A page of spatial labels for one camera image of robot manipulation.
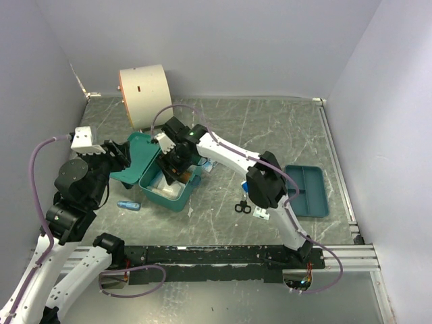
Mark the clear gauze packet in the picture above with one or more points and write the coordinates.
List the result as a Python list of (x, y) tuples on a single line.
[(160, 186)]

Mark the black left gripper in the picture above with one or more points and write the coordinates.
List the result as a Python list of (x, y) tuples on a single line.
[(122, 158)]

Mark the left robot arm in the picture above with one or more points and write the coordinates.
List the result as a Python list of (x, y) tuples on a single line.
[(82, 188)]

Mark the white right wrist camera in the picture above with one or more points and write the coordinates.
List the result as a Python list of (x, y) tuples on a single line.
[(165, 143)]

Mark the teal divided tray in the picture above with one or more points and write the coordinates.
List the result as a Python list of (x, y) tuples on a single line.
[(312, 199)]

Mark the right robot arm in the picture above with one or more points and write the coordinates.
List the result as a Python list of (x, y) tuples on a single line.
[(265, 180)]

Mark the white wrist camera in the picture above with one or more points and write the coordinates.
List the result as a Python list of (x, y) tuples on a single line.
[(165, 143), (85, 141)]

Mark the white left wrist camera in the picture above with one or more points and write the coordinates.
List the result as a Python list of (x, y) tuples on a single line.
[(85, 141)]

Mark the blue transparent small bottle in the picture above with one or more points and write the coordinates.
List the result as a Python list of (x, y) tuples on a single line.
[(132, 206)]

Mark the aluminium frame rail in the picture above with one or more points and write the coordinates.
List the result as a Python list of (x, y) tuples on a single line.
[(354, 258)]

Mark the black scissors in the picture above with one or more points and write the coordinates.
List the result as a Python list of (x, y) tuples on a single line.
[(243, 206)]

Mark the black mounting base rail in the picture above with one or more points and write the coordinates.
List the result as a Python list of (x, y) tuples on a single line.
[(218, 263)]

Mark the blue white wipes packet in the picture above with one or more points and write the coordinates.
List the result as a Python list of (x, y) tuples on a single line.
[(208, 165)]

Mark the brown bottle orange cap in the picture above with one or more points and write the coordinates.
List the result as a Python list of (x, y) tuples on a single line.
[(185, 177)]

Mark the cream cylindrical cabinet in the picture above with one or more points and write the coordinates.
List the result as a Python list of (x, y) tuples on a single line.
[(145, 93)]

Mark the metal corner bracket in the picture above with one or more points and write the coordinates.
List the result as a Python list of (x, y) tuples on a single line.
[(90, 95)]

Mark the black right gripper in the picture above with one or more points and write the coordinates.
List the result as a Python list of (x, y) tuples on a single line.
[(164, 160)]

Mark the teal medicine kit box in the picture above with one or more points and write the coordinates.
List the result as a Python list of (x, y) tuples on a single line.
[(144, 171)]

